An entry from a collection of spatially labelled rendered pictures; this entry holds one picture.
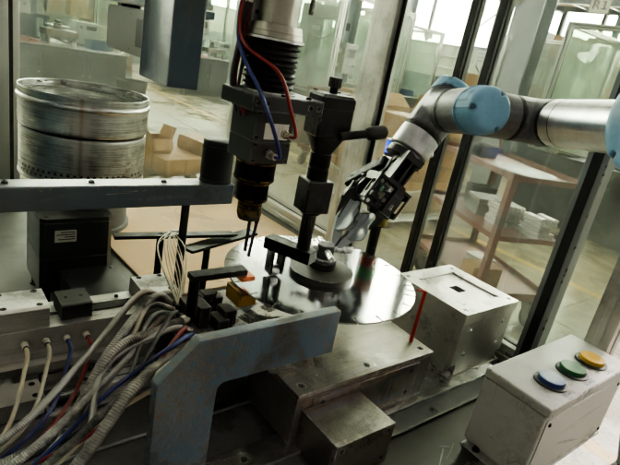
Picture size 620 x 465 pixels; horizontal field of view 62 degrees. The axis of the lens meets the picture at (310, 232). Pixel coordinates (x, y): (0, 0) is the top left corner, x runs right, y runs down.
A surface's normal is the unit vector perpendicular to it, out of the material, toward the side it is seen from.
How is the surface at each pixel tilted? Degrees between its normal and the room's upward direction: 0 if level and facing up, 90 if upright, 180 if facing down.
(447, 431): 0
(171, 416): 90
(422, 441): 0
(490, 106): 80
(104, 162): 90
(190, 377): 90
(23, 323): 90
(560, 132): 112
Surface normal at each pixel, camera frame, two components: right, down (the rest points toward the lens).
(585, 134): -0.93, 0.29
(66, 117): 0.13, 0.36
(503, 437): -0.78, 0.07
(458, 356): 0.59, 0.37
